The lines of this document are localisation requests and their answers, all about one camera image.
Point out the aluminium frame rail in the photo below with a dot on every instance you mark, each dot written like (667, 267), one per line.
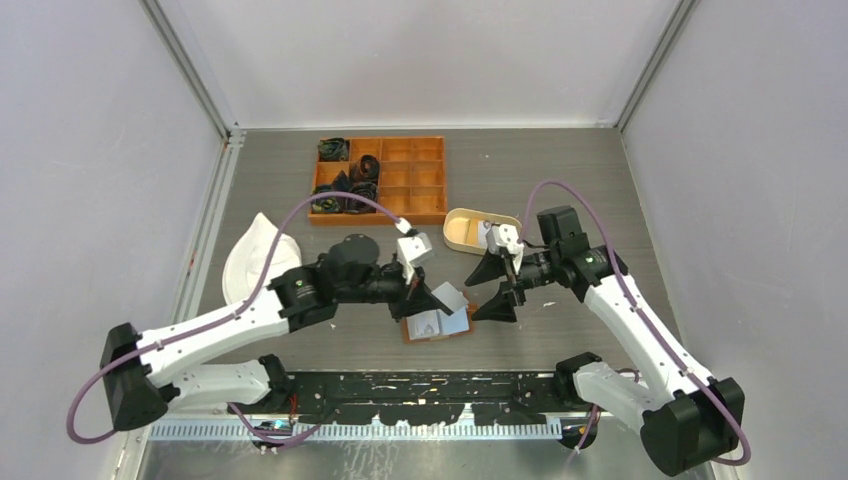
(279, 426)

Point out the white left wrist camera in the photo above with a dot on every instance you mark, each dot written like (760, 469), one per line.
(412, 252)

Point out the beige oval tray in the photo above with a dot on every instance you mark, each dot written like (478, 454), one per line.
(464, 229)

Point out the white cloth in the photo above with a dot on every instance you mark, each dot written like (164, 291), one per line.
(246, 259)

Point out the orange wooden compartment box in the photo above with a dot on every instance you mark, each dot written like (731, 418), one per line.
(413, 174)

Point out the brown leather card holder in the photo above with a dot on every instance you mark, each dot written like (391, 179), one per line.
(434, 325)

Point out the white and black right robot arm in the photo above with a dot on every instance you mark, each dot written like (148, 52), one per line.
(682, 413)

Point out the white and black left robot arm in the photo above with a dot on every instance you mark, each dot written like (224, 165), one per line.
(152, 372)

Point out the white credit card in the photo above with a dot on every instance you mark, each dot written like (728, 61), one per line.
(477, 232)
(450, 298)

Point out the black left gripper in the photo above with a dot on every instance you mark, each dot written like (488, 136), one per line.
(415, 300)

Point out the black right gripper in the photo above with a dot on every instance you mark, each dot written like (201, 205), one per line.
(501, 308)

